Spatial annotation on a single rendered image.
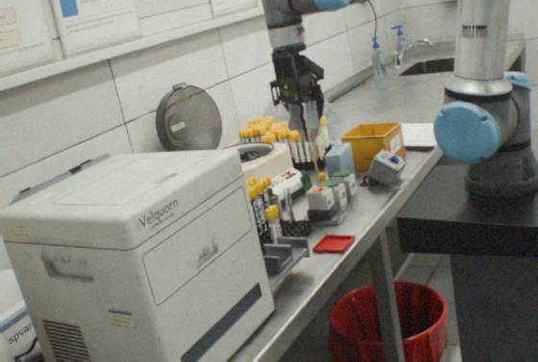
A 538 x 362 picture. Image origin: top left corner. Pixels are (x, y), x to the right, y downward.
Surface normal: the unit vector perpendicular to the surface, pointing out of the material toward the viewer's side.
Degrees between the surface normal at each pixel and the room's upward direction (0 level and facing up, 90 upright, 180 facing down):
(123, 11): 92
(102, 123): 90
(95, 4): 94
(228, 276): 90
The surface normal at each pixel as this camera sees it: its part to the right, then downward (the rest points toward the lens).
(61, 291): -0.48, 0.33
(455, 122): -0.59, 0.44
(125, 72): 0.86, -0.03
